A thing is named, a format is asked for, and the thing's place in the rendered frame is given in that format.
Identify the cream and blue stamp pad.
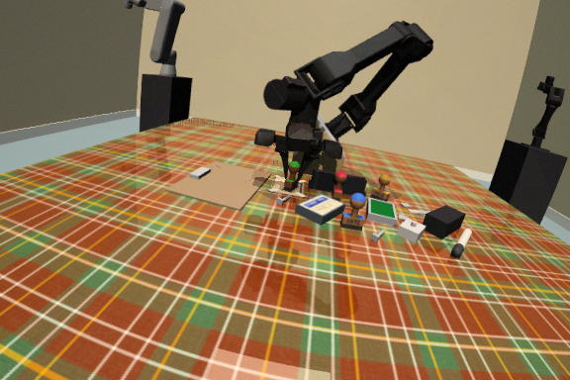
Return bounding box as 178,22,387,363
295,194,345,226

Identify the red hand stamp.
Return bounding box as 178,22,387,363
332,171,347,201

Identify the brown clipboard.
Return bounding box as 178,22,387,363
165,160,271,210

